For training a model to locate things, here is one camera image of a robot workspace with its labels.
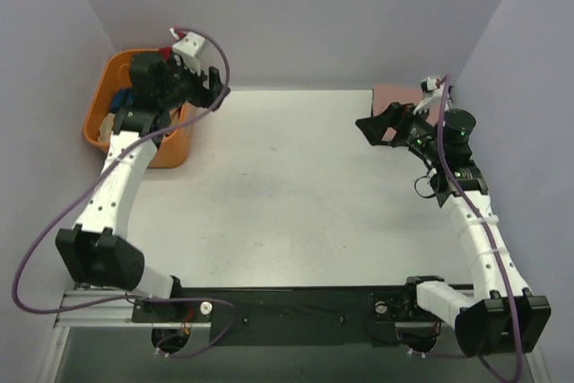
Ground orange plastic basket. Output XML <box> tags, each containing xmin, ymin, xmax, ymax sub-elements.
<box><xmin>82</xmin><ymin>48</ymin><xmax>194</xmax><ymax>170</ymax></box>

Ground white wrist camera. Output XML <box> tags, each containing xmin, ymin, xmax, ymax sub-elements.
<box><xmin>170</xmin><ymin>27</ymin><xmax>205</xmax><ymax>73</ymax></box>
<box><xmin>413</xmin><ymin>75</ymin><xmax>450</xmax><ymax>114</ymax></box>

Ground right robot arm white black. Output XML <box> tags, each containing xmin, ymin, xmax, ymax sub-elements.
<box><xmin>355</xmin><ymin>102</ymin><xmax>552</xmax><ymax>357</ymax></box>

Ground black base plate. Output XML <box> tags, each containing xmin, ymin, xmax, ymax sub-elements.
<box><xmin>132</xmin><ymin>285</ymin><xmax>442</xmax><ymax>352</ymax></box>

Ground purple cable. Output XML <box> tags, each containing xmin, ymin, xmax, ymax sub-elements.
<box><xmin>430</xmin><ymin>74</ymin><xmax>524</xmax><ymax>382</ymax></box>
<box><xmin>11</xmin><ymin>25</ymin><xmax>232</xmax><ymax>315</ymax></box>

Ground beige t shirt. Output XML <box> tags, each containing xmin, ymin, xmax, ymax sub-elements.
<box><xmin>97</xmin><ymin>113</ymin><xmax>116</xmax><ymax>144</ymax></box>

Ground red t shirt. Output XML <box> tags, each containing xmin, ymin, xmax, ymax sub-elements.
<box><xmin>158</xmin><ymin>46</ymin><xmax>174</xmax><ymax>64</ymax></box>

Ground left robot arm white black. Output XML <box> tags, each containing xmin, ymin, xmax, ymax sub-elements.
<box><xmin>56</xmin><ymin>47</ymin><xmax>227</xmax><ymax>322</ymax></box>

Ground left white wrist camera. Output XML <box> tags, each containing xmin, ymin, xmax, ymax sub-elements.
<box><xmin>170</xmin><ymin>27</ymin><xmax>205</xmax><ymax>73</ymax></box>

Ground blue t shirt in basket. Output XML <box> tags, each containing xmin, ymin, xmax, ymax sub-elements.
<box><xmin>109</xmin><ymin>88</ymin><xmax>133</xmax><ymax>114</ymax></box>

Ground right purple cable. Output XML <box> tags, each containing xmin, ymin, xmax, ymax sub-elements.
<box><xmin>430</xmin><ymin>74</ymin><xmax>524</xmax><ymax>382</ymax></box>

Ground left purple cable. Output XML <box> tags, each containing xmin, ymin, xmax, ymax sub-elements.
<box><xmin>11</xmin><ymin>25</ymin><xmax>232</xmax><ymax>315</ymax></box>

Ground aluminium rail frame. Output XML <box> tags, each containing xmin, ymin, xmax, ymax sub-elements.
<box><xmin>55</xmin><ymin>287</ymin><xmax>135</xmax><ymax>328</ymax></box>

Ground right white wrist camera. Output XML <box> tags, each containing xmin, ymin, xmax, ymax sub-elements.
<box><xmin>413</xmin><ymin>75</ymin><xmax>450</xmax><ymax>114</ymax></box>

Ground folded pink t shirt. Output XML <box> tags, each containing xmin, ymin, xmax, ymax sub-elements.
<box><xmin>371</xmin><ymin>83</ymin><xmax>453</xmax><ymax>142</ymax></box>

